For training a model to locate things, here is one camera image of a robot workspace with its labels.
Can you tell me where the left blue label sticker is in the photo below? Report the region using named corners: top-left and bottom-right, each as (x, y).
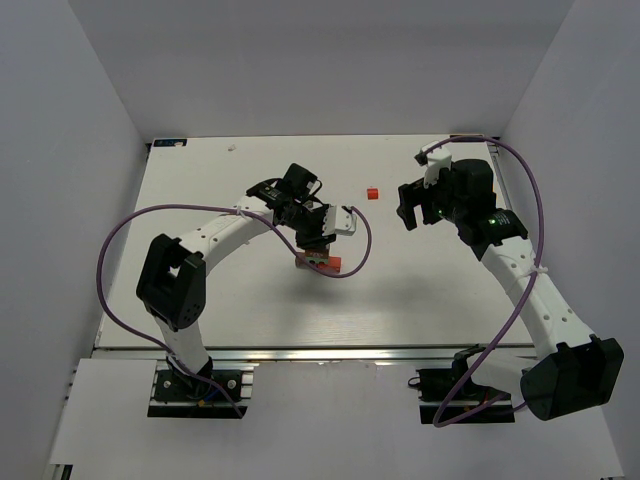
top-left (152, 138), bottom-right (187, 148)

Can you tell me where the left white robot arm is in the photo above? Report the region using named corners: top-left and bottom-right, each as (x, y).
top-left (136, 163), bottom-right (336, 377)

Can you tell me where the green notched block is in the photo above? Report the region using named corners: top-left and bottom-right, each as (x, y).
top-left (305, 253), bottom-right (330, 265)

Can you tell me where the purple cube block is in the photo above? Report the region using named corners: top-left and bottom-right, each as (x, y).
top-left (304, 245), bottom-right (329, 253)

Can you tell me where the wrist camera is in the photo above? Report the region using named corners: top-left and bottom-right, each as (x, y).
top-left (323, 205), bottom-right (357, 236)
top-left (414, 142), bottom-right (452, 188)

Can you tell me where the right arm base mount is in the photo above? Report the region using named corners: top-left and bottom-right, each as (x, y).
top-left (407, 346), bottom-right (515, 424)

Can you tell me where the red rectangular block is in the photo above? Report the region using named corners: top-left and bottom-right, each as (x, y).
top-left (317, 256), bottom-right (342, 274)

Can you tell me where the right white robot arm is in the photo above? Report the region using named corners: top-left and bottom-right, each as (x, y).
top-left (397, 159), bottom-right (624, 421)

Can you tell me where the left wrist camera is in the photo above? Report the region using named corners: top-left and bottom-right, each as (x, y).
top-left (323, 205), bottom-right (357, 236)

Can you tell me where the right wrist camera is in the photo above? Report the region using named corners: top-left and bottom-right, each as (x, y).
top-left (414, 142), bottom-right (452, 188)

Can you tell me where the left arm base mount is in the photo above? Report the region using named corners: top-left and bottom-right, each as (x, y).
top-left (147, 363), bottom-right (253, 420)

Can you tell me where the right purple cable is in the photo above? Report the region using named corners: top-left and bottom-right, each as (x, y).
top-left (419, 136), bottom-right (545, 429)

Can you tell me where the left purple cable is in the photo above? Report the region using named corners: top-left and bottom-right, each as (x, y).
top-left (95, 202), bottom-right (374, 419)

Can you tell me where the purple cable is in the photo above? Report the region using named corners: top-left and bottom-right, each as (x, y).
top-left (419, 136), bottom-right (545, 429)
top-left (95, 202), bottom-right (374, 419)

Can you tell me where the aluminium table frame rail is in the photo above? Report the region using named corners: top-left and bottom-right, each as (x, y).
top-left (482, 140), bottom-right (566, 358)

